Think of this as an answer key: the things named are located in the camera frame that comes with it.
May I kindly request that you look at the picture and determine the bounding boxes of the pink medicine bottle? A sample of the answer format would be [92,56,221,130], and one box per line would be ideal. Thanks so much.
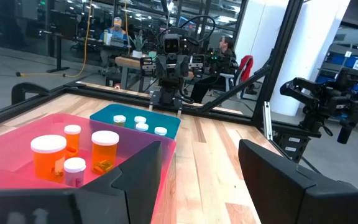
[63,157,87,189]

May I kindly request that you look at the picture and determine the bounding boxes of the blue storage bins shelf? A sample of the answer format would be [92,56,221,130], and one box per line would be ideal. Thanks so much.
[317,43,358,125]

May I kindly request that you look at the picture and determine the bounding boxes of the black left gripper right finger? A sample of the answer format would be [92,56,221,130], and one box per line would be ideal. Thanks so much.
[238,139,358,224]

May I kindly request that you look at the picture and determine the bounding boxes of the yellow hanging cable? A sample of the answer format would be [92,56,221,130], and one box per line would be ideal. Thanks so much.
[16,0,93,78]

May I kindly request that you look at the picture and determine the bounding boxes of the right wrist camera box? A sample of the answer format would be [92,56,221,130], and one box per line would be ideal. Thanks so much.
[162,33,181,54]

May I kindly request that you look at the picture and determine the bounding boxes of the red jacket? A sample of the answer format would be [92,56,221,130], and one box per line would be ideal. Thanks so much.
[238,55,255,83]

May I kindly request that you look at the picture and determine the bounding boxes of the white building column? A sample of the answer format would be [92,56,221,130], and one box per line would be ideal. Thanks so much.
[270,0,351,116]

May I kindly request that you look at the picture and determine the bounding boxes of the pink plastic bin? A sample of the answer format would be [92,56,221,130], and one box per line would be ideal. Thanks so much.
[0,112,177,218]

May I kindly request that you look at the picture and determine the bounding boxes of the small orange medicine bottle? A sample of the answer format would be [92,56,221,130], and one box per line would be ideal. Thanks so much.
[63,124,82,159]

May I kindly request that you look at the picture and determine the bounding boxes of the medium orange medicine bottle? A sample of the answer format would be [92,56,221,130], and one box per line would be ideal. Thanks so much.
[91,130,120,175]

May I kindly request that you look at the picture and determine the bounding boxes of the teal plastic bin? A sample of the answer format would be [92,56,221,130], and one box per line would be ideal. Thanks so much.
[89,103,181,140]

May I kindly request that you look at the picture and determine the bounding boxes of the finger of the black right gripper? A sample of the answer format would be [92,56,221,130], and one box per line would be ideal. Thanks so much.
[174,53,190,78]
[155,53,171,78]

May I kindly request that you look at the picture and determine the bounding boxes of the white office chair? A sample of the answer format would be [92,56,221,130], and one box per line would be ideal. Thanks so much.
[218,73,246,98]

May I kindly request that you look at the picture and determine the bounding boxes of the large orange medicine bottle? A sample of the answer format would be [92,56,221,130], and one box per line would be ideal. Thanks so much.
[30,134,68,184]

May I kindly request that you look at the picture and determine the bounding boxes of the black arched handle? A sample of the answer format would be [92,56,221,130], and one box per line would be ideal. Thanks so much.
[11,82,52,106]

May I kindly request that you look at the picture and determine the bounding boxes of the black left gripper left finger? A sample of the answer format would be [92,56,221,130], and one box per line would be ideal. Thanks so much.
[0,140,163,224]

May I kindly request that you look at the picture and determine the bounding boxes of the small potted succulent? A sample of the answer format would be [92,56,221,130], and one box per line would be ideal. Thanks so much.
[129,29,149,59]

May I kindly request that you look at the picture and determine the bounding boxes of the yellow medicine bottle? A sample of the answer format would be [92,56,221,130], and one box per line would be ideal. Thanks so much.
[112,114,127,128]

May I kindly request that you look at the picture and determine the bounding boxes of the wooden desk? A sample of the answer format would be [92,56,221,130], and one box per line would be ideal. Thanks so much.
[114,55,195,93]

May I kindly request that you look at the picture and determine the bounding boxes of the black box with white labels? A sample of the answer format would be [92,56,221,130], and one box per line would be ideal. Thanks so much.
[273,129,313,164]

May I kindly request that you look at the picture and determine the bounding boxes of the person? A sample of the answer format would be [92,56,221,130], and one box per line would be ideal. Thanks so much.
[190,35,239,105]
[99,16,129,68]

